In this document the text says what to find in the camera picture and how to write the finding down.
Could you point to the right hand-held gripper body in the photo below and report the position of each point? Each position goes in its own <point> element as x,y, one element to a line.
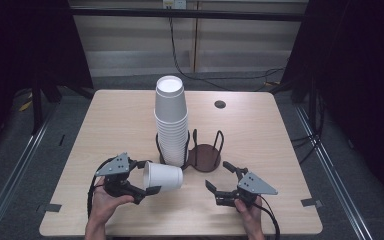
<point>253,186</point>

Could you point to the black metal stand post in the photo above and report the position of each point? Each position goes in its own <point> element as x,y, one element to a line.
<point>36,106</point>

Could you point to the dark brown cup holder rack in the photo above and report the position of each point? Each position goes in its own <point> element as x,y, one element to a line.
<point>205,156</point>

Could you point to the white wall outlet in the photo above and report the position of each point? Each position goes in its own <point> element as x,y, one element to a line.
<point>175,4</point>

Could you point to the metal floor rail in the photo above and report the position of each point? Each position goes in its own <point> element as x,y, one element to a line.
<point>13,180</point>
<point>333,173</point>

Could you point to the dark curtain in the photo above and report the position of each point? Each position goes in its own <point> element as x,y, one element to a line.
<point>23,43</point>
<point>363,66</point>

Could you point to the stack of white paper cups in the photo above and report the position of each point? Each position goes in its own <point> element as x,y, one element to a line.
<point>170,123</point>

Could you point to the black horizontal metal bar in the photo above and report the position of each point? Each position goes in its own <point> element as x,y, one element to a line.
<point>146,13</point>

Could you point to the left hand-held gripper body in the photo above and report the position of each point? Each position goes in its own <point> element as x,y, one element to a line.
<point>116,173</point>

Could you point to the single white paper cup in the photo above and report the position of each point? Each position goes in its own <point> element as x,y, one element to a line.
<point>165,176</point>

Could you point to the grey floor tape strip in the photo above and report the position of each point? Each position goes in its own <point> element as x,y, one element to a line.
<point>50,208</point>
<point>311,202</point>

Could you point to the person's right hand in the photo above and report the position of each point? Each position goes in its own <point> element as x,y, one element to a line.
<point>251,216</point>

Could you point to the person's left hand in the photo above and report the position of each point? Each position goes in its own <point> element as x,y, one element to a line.
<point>108,206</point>

